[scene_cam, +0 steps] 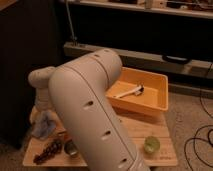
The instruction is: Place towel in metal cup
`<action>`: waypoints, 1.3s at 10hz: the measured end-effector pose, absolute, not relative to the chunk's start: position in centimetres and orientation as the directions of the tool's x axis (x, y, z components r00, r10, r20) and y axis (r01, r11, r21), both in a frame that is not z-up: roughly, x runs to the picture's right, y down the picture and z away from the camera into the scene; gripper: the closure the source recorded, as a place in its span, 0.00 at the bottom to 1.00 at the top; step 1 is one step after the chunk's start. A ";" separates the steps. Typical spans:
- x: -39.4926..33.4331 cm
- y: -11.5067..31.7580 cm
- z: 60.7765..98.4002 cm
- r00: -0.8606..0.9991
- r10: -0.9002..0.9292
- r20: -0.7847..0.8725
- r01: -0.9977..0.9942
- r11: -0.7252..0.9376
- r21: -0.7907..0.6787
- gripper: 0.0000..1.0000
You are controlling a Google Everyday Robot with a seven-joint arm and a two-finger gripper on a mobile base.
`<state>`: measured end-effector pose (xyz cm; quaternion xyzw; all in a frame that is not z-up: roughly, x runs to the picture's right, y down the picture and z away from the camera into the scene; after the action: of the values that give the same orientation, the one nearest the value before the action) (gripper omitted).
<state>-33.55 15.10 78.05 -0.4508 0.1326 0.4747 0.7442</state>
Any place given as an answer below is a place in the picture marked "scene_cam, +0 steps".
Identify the white brush in bin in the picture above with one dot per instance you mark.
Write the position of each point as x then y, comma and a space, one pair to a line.
135, 91

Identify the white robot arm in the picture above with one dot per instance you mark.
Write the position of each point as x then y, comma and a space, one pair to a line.
76, 91

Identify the upper white shelf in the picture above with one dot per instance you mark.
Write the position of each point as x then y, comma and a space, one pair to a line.
142, 8

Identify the vertical metal pole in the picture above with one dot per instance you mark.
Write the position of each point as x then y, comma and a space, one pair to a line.
73, 37

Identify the white translucent cup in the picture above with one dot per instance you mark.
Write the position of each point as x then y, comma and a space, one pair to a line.
151, 144

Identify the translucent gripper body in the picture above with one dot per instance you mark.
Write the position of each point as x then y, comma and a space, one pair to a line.
42, 100

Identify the yellow plastic bin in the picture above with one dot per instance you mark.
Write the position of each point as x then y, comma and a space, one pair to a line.
152, 101

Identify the wooden table board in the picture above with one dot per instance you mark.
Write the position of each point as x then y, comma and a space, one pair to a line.
139, 127

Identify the bunch of dark grapes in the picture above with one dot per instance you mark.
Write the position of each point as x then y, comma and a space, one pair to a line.
49, 152

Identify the metal cup with orange sleeve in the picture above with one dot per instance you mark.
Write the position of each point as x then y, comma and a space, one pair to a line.
69, 146

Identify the blue-grey towel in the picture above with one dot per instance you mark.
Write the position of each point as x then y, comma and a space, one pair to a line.
44, 125

